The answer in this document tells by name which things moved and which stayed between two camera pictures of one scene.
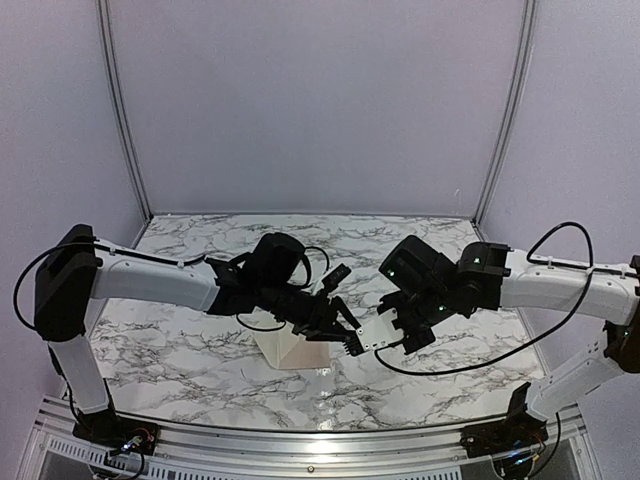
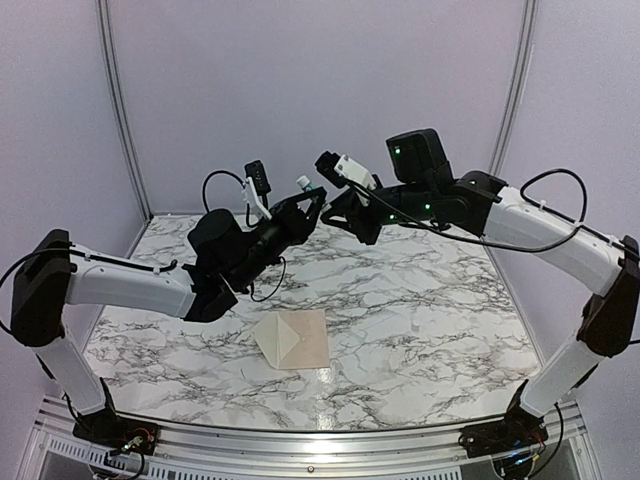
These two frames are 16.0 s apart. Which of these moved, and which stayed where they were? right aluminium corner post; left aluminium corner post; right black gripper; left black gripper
Moved: left black gripper; right black gripper
Stayed: left aluminium corner post; right aluminium corner post
